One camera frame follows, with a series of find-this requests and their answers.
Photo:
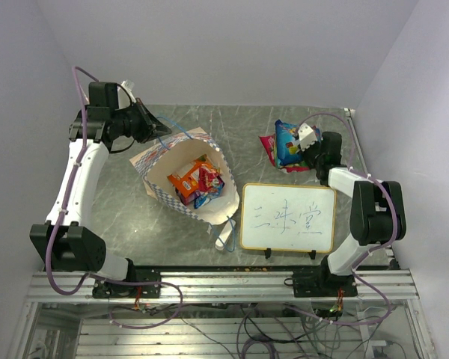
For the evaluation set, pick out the yellow framed whiteboard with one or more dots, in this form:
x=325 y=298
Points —
x=296 y=218

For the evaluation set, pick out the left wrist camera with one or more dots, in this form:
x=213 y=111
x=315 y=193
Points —
x=125 y=95

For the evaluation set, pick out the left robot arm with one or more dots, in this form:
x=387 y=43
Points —
x=65 y=241

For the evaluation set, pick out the orange snack packet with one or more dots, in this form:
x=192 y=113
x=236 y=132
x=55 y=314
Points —
x=185 y=179

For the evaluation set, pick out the checkered paper bag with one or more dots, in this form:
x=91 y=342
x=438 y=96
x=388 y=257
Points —
x=171 y=153

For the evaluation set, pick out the aluminium rail frame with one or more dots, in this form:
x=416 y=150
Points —
x=252 y=285

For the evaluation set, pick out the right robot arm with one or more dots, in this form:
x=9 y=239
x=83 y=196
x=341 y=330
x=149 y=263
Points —
x=377 y=216

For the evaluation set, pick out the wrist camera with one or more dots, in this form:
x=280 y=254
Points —
x=306 y=136
x=125 y=95

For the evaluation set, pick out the red snack packet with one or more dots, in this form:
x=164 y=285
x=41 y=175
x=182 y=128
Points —
x=209 y=181

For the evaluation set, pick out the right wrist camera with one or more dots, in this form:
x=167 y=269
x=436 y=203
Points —
x=306 y=136

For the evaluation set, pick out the pink snack bag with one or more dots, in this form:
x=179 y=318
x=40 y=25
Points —
x=285 y=159

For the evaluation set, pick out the white eraser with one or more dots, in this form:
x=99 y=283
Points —
x=226 y=239

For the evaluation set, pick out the blue snack bag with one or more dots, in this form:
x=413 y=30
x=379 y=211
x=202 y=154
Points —
x=285 y=133

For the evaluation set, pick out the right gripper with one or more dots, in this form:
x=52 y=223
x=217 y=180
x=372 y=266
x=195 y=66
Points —
x=315 y=145

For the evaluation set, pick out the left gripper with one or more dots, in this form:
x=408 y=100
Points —
x=150 y=123

